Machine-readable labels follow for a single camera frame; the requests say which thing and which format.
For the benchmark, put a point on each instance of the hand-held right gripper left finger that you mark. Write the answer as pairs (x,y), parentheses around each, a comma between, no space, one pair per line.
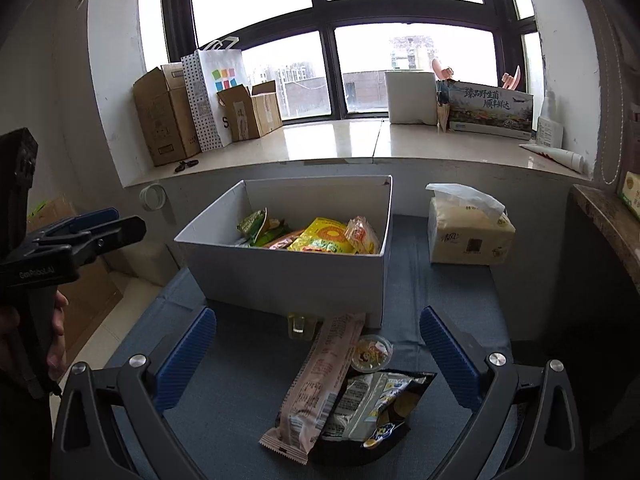
(185,355)

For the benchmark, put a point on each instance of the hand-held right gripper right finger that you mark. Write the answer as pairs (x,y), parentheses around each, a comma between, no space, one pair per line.
(450,360)

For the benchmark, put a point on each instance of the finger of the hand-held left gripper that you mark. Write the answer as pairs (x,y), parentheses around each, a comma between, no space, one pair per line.
(95,219)
(120,232)

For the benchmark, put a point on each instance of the small jelly cup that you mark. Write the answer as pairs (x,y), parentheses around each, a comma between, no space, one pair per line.
(372,352)

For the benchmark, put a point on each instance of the black snack packet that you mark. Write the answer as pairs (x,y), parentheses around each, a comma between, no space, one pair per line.
(370,400)

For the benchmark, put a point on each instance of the white box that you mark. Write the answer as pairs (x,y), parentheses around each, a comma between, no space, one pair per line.
(280,285)

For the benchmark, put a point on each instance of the long pinkish-brown snack bar packet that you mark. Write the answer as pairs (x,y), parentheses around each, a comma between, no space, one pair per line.
(315,390)

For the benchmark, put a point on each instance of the yellow-green crinkled snack packet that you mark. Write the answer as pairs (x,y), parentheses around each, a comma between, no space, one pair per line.
(274,232)

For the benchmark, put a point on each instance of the orange snack packet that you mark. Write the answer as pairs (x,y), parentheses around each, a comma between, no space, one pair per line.
(285,241)

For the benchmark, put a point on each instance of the yellow snack packet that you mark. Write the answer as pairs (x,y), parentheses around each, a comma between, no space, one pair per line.
(320,237)

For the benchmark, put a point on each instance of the person's left hand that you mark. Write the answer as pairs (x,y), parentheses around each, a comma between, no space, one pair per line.
(58,320)

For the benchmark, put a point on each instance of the white tape roll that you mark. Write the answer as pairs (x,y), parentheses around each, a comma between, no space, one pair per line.
(143,197)

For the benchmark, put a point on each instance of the green packets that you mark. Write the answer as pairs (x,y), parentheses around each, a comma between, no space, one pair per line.
(37,209)

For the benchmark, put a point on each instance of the flat cardboard sheet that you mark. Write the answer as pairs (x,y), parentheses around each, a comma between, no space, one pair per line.
(90,290)

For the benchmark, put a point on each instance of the black scissors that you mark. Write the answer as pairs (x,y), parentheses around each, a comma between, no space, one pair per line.
(186,165)

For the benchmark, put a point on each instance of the tall cardboard box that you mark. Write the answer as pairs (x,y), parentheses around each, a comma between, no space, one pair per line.
(160,120)

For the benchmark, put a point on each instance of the small clear yellow packet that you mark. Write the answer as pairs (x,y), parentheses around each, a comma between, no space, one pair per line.
(300,326)

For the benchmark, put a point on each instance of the soft tissue pack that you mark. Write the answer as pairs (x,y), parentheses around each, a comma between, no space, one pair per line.
(470,240)

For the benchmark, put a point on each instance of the white dotted paper bag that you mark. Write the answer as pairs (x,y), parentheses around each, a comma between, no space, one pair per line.
(210,105)

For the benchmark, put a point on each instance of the small open cardboard box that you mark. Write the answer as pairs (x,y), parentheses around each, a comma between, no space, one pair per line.
(250,115)

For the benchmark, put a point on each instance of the granite side counter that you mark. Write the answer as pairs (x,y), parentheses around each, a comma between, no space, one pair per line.
(605,215)

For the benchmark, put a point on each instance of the marble window sill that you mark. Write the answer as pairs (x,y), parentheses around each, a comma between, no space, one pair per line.
(325,140)

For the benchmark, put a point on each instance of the white tube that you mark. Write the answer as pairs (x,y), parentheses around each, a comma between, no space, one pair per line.
(560,157)

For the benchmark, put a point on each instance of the wooden skewers bundle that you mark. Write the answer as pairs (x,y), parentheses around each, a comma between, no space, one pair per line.
(442,117)

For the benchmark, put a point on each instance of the yellow-green tissue box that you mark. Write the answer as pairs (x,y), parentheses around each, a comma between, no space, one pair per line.
(630,195)

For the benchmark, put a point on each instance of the white bottle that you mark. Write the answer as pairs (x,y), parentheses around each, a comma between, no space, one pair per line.
(549,127)

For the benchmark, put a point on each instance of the long printed carton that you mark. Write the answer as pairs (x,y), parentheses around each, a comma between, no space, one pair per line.
(487,110)

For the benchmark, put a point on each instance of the white foam block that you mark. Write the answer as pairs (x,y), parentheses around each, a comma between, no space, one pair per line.
(410,97)

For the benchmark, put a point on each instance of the dark-framed window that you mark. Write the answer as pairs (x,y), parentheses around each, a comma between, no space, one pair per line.
(325,15)

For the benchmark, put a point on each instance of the grey stitched curtain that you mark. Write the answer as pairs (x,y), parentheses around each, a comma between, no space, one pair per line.
(602,60)

